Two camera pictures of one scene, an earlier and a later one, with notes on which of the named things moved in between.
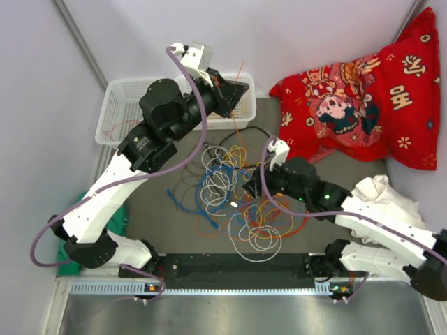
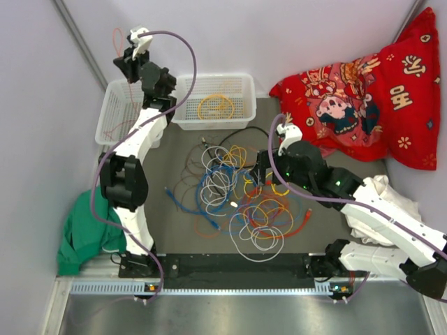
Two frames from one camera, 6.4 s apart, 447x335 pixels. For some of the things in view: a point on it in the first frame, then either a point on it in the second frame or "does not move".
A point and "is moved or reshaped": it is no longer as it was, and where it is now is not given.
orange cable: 265,213 is moved or reshaped
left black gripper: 226,94 → 126,65
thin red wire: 108,133 does not move
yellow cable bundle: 275,218 does not move
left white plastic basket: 121,109 does not move
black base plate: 234,268 does not move
